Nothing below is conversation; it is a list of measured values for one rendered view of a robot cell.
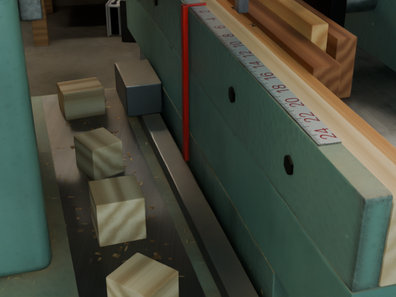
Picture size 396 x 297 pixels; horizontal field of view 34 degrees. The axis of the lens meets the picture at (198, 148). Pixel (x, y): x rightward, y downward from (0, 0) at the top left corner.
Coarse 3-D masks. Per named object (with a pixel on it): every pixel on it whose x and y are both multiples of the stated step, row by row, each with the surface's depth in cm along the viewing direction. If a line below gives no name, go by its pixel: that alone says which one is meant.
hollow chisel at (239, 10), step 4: (236, 0) 54; (240, 0) 54; (244, 0) 54; (248, 0) 54; (236, 4) 54; (240, 4) 54; (244, 4) 54; (248, 4) 54; (236, 8) 54; (240, 8) 54; (244, 8) 54; (248, 8) 54; (240, 12) 54; (244, 12) 54
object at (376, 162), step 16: (208, 0) 58; (224, 16) 53; (240, 32) 50; (256, 48) 47; (272, 64) 44; (288, 80) 42; (304, 96) 40; (320, 96) 40; (320, 112) 38; (336, 112) 38; (336, 128) 36; (352, 128) 36; (352, 144) 34; (368, 144) 34; (368, 160) 33; (384, 160) 33; (384, 176) 31; (384, 256) 31; (384, 272) 31
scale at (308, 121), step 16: (192, 0) 55; (208, 16) 51; (224, 32) 48; (240, 48) 45; (256, 64) 43; (272, 80) 40; (272, 96) 38; (288, 96) 38; (288, 112) 36; (304, 112) 36; (304, 128) 35; (320, 128) 35; (320, 144) 33
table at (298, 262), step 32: (128, 0) 81; (160, 32) 66; (160, 64) 67; (384, 64) 58; (192, 96) 56; (352, 96) 52; (384, 96) 52; (192, 128) 58; (224, 128) 48; (384, 128) 47; (224, 160) 50; (256, 192) 43; (256, 224) 44; (288, 224) 38; (288, 256) 39; (320, 256) 34; (288, 288) 40; (320, 288) 35; (384, 288) 32
